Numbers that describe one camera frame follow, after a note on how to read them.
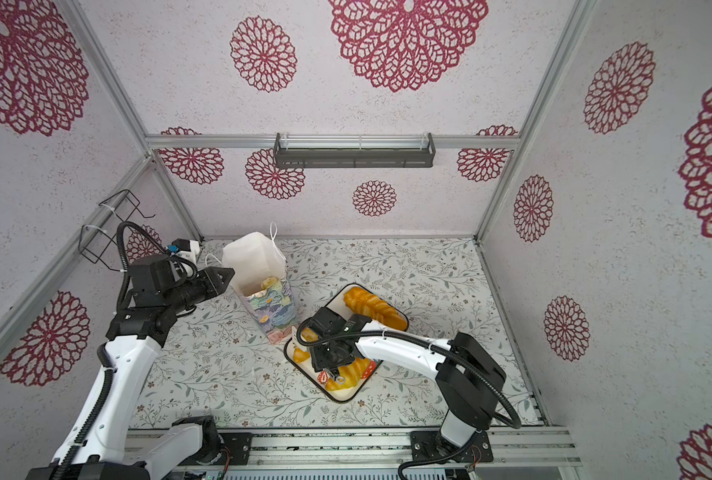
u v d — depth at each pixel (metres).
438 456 0.73
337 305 1.01
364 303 0.98
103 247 0.74
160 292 0.53
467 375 0.45
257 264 0.94
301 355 0.86
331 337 0.62
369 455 0.73
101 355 0.45
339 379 0.72
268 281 0.96
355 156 0.88
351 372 0.81
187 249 0.65
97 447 0.38
